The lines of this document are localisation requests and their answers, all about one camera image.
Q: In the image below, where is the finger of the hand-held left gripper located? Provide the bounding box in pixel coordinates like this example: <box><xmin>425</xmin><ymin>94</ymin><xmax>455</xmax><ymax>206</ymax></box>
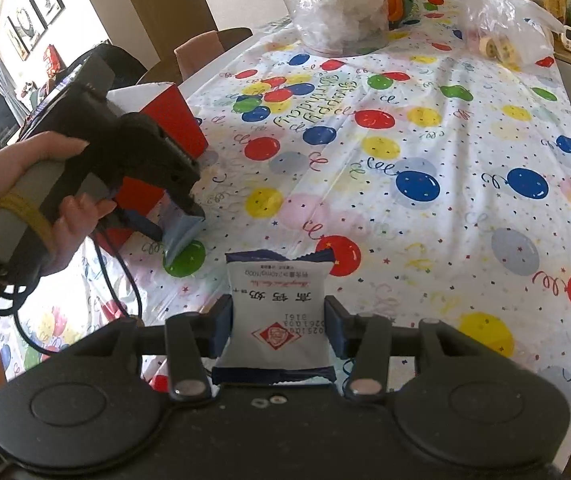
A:
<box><xmin>164</xmin><ymin>181</ymin><xmax>206</xmax><ymax>222</ymax></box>
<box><xmin>108</xmin><ymin>209</ymin><xmax>165</xmax><ymax>243</ymax></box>

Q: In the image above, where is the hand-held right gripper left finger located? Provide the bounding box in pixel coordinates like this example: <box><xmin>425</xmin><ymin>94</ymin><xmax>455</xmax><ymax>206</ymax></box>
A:
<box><xmin>86</xmin><ymin>294</ymin><xmax>235</xmax><ymax>405</ymax></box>

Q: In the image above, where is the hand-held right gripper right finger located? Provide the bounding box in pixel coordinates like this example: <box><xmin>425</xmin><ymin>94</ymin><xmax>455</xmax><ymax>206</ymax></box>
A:
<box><xmin>324</xmin><ymin>295</ymin><xmax>473</xmax><ymax>405</ymax></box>

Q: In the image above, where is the white navy-edged snack packet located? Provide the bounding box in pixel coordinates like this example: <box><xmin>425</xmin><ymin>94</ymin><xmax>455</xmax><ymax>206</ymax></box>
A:
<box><xmin>212</xmin><ymin>250</ymin><xmax>339</xmax><ymax>386</ymax></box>

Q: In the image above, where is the red white cardboard box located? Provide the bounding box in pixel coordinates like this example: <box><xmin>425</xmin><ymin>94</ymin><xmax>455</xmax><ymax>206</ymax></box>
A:
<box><xmin>106</xmin><ymin>81</ymin><xmax>209</xmax><ymax>251</ymax></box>

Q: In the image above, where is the person's left hand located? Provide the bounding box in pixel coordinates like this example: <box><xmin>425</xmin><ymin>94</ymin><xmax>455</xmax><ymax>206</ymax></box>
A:
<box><xmin>0</xmin><ymin>131</ymin><xmax>117</xmax><ymax>274</ymax></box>

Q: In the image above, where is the black garment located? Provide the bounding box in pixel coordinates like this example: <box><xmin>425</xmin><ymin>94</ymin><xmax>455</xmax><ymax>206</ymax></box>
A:
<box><xmin>93</xmin><ymin>44</ymin><xmax>149</xmax><ymax>87</ymax></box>

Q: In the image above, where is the wooden chair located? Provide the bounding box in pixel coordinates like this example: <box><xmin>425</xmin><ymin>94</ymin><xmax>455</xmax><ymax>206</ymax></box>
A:
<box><xmin>138</xmin><ymin>27</ymin><xmax>254</xmax><ymax>86</ymax></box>

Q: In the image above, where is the balloon print tablecloth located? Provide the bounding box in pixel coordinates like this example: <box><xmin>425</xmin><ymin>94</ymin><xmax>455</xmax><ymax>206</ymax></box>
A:
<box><xmin>0</xmin><ymin>0</ymin><xmax>571</xmax><ymax>411</ymax></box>

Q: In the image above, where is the large clear plastic bag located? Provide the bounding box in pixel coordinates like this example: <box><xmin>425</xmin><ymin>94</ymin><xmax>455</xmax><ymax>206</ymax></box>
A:
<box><xmin>280</xmin><ymin>0</ymin><xmax>392</xmax><ymax>57</ymax></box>

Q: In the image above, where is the plastic bag of pastries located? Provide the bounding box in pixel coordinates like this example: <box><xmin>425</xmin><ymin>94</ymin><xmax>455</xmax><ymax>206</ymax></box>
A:
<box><xmin>458</xmin><ymin>0</ymin><xmax>566</xmax><ymax>72</ymax></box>

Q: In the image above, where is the black cable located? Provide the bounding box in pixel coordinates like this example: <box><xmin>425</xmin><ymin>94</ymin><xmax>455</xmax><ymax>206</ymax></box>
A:
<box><xmin>0</xmin><ymin>232</ymin><xmax>145</xmax><ymax>358</ymax></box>

